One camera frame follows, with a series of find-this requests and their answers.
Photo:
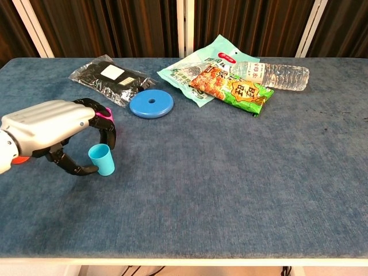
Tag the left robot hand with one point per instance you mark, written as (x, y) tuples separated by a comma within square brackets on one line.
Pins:
[(49, 123)]

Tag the magenta plastic cup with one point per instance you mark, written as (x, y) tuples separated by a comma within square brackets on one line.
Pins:
[(108, 114)]

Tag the cyan plastic cup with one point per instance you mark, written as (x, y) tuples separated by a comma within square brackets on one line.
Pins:
[(103, 161)]

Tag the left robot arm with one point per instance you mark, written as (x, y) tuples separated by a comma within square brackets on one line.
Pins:
[(7, 152)]

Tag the orange plastic cup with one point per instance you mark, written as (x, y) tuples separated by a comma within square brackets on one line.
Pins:
[(20, 160)]

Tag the black item in clear bag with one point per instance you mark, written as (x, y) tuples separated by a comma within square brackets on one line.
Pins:
[(97, 82)]

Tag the blue disc with hole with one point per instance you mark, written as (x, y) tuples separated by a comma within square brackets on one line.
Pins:
[(143, 107)]

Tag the dark brown curtain panel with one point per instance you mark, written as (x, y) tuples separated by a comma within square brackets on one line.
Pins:
[(115, 28), (11, 28), (247, 23), (345, 28)]

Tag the teal snack bag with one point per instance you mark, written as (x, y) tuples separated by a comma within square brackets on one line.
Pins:
[(178, 77)]

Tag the blue table mat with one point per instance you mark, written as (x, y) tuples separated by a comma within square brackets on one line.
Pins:
[(201, 187)]

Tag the orange green snack bag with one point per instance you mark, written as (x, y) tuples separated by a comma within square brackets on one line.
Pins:
[(230, 92)]

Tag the clear plastic water bottle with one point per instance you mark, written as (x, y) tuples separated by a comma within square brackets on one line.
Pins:
[(281, 76)]

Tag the white frame post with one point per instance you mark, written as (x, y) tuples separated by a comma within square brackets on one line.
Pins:
[(33, 28), (312, 28), (185, 28)]

